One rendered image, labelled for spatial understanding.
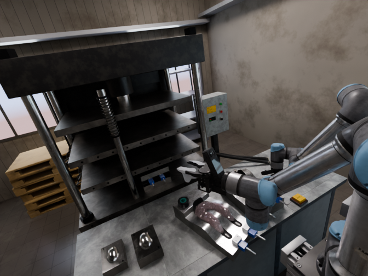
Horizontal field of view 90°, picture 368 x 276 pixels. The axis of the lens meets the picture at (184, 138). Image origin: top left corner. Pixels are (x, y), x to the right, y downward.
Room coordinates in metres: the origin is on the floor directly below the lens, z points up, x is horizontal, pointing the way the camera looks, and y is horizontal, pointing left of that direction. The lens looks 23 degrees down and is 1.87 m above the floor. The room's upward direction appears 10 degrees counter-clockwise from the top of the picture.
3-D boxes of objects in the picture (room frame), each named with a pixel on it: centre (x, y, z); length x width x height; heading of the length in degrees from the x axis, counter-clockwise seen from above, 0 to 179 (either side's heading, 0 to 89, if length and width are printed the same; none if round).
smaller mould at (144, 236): (0.82, 0.34, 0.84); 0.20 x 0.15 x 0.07; 22
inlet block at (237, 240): (0.68, -0.23, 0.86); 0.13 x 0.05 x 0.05; 39
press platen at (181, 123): (1.78, 0.50, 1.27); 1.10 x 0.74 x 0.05; 112
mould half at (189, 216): (0.92, -0.09, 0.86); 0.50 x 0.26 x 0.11; 39
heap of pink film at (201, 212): (0.92, -0.10, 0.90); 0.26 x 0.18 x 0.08; 39
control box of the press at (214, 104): (1.86, -0.33, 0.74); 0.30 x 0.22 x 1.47; 112
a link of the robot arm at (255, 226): (0.48, -0.22, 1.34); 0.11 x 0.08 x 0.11; 139
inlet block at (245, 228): (0.75, -0.31, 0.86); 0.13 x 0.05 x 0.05; 39
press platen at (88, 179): (1.78, 0.50, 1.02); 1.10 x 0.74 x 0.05; 112
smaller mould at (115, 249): (0.77, 0.54, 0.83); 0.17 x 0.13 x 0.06; 22
